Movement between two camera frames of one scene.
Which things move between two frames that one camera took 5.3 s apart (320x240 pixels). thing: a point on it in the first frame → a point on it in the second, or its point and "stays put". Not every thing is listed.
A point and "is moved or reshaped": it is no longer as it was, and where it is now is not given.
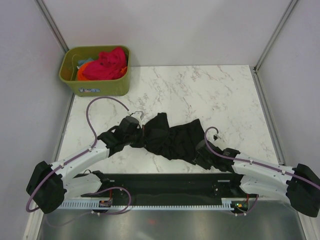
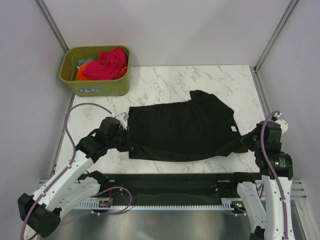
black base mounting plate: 131,187 stays put
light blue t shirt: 80,62 stays put
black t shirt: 179,143 is moved or reshaped
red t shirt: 108,66 stays put
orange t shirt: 80,76 stays put
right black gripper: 198,160 → 246,137
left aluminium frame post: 51,24 stays put
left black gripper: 141,143 → 126,147
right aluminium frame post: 283,20 stays put
